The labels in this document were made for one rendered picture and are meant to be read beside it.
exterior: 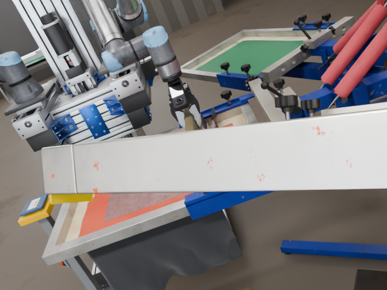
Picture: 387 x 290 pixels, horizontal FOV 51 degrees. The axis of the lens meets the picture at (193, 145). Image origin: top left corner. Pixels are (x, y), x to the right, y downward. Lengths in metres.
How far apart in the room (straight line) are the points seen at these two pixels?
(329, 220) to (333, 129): 2.26
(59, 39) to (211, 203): 1.25
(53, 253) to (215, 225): 0.51
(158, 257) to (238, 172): 1.21
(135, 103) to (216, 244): 0.86
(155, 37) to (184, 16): 7.51
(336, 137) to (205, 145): 0.08
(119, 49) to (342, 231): 1.58
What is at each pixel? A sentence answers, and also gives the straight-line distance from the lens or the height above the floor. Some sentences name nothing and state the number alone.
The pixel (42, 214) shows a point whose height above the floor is 0.94.
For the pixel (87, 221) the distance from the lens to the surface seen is 1.47.
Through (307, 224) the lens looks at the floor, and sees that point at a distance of 2.48.
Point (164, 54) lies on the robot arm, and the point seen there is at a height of 1.37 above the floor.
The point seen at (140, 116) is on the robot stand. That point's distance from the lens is 1.98.
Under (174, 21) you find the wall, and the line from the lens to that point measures 8.79.
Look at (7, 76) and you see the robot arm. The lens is 2.13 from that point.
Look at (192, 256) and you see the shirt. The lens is 1.43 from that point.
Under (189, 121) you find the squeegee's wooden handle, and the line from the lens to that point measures 1.33.
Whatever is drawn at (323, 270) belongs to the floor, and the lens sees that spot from 2.23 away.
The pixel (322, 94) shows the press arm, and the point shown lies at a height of 1.04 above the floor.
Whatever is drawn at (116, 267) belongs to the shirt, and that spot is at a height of 0.80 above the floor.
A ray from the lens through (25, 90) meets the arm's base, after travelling 2.12.
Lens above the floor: 1.66
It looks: 26 degrees down
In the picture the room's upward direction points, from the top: 24 degrees counter-clockwise
